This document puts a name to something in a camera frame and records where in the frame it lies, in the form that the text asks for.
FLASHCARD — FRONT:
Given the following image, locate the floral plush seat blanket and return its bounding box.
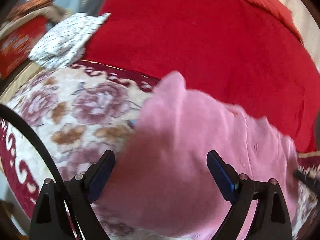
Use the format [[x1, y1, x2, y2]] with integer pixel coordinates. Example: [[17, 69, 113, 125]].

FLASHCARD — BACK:
[[1, 61, 319, 239]]

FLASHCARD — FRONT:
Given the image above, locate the black cable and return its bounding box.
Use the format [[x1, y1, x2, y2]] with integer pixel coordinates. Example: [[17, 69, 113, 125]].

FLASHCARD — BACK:
[[0, 103, 83, 240]]

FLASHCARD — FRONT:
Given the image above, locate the red gift box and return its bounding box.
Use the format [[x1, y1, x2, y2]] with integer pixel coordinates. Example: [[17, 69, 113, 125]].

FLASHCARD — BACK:
[[1, 16, 48, 79]]

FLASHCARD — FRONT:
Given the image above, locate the black sofa armrest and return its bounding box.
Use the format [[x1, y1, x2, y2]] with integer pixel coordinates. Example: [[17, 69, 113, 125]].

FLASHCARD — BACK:
[[81, 0, 106, 17]]

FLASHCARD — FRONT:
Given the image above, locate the orange black patterned cloth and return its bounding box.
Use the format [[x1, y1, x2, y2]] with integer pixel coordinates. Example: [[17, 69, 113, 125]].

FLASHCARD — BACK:
[[6, 0, 54, 21]]

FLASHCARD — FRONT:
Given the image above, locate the red cushion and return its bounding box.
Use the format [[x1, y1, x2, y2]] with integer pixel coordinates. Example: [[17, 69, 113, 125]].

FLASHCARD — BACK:
[[244, 0, 303, 44]]

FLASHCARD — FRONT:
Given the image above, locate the white crackle pattern pillow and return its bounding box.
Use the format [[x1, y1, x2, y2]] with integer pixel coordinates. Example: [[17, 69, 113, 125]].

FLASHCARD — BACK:
[[28, 12, 111, 70]]

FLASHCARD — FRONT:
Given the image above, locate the pink corduroy zip jacket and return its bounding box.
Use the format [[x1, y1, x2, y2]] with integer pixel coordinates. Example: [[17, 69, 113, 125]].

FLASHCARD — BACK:
[[95, 72, 298, 239]]

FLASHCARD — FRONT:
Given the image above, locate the red sofa throw blanket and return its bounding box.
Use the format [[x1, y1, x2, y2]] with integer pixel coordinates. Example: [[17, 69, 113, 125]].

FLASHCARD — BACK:
[[84, 0, 319, 153]]

